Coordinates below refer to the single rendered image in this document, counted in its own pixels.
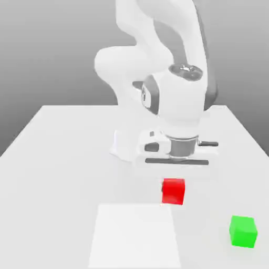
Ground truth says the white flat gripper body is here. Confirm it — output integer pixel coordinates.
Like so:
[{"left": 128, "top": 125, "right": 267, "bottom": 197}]
[{"left": 136, "top": 151, "right": 219, "bottom": 173}]

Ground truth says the small red cube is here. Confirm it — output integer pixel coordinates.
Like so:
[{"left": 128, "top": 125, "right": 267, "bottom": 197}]
[{"left": 161, "top": 178, "right": 186, "bottom": 206}]

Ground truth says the small green cube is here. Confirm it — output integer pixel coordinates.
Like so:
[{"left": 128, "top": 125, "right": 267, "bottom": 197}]
[{"left": 229, "top": 215, "right": 258, "bottom": 249}]

